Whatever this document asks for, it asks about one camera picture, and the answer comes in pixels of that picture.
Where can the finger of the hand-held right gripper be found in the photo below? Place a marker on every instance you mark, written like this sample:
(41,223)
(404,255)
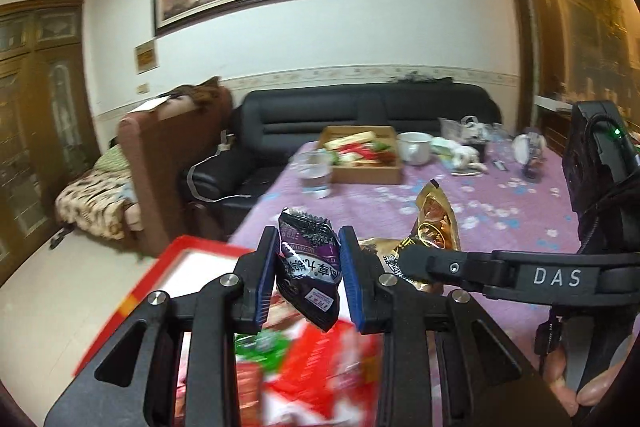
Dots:
(450,267)

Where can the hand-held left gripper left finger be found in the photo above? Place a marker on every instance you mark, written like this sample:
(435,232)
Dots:
(267,277)

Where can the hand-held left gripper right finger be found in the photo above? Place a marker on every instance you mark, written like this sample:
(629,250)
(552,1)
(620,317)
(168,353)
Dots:
(350,277)

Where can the brown snack bag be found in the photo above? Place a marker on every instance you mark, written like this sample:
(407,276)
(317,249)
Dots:
(385,257)

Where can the black white snack packet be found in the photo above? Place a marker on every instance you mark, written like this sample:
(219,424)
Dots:
(310,267)

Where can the red box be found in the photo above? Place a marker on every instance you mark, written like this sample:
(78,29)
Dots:
(200,272)

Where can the red snack packet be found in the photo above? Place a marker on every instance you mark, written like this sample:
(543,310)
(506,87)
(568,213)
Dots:
(320,372)

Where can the person's right hand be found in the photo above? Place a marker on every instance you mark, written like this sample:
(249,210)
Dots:
(610,377)

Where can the gold snack bag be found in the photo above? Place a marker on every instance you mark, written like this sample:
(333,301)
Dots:
(435,217)

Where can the purple floral tablecloth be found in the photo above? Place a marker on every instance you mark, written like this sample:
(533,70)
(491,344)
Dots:
(500,207)

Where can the cardboard box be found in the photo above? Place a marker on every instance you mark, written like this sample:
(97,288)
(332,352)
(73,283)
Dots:
(365,174)

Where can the clear plastic cup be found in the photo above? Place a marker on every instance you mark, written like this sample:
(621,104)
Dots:
(316,177)

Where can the white figurine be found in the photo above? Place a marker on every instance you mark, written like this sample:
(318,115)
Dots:
(462,157)

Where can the small grey remote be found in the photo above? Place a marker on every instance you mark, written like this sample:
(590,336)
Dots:
(499,165)

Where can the white cup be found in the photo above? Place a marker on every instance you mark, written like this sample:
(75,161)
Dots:
(415,149)

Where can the pile of boxed snack packets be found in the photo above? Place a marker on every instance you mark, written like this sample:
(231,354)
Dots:
(360,152)

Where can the white plastic jar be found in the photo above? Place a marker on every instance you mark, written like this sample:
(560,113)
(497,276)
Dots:
(522,147)

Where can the brown armchair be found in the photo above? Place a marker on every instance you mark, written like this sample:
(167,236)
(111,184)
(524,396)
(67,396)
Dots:
(160,167)

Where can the black sofa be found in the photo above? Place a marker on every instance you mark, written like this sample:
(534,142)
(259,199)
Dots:
(310,117)

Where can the white flat box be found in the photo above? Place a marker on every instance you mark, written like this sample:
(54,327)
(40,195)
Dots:
(552,102)

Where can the floral blanket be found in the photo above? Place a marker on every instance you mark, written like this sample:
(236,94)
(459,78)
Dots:
(95,202)

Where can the green pillow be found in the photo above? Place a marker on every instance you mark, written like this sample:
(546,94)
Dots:
(112,159)

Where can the olive cloth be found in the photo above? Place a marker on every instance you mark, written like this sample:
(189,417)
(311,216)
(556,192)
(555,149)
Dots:
(200,92)

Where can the white paper sheet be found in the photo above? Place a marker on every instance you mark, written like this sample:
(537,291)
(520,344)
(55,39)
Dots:
(150,104)

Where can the glass display cabinet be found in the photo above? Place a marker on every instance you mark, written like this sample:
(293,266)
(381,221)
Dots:
(585,22)

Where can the wooden wardrobe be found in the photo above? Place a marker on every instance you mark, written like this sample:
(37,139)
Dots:
(40,132)

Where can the wall socket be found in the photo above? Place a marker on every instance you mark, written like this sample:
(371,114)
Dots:
(143,87)

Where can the small wall plaque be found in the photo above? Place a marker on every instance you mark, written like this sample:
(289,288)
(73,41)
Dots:
(146,56)

